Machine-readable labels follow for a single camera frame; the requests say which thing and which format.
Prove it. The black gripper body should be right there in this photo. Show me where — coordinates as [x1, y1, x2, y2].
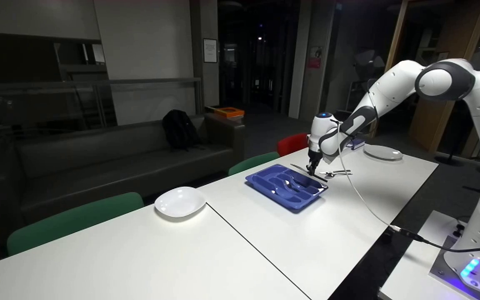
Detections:
[307, 144, 324, 172]

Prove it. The black-handled knife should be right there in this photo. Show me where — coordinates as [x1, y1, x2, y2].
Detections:
[291, 164, 329, 184]

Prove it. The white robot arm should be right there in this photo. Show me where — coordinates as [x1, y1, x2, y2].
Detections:
[307, 59, 480, 176]

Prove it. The blue cutlery tray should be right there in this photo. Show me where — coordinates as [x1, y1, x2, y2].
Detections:
[246, 164, 329, 214]

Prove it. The red chair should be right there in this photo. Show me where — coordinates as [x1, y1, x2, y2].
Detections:
[277, 134, 309, 157]

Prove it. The green chair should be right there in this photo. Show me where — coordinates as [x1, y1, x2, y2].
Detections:
[7, 192, 144, 256]
[227, 152, 279, 176]

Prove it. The orange-lidded bin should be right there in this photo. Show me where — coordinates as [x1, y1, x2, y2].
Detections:
[214, 107, 246, 121]

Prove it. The black backpack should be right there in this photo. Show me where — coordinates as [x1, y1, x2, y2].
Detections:
[162, 111, 199, 149]

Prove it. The white plate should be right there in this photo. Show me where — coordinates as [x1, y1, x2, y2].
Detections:
[154, 187, 207, 221]

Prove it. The grey sofa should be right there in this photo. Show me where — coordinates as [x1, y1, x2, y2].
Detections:
[0, 116, 246, 222]

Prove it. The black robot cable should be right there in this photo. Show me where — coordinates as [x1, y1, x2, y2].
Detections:
[337, 149, 480, 254]

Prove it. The wall poster frame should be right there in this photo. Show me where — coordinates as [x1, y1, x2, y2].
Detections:
[204, 41, 219, 64]

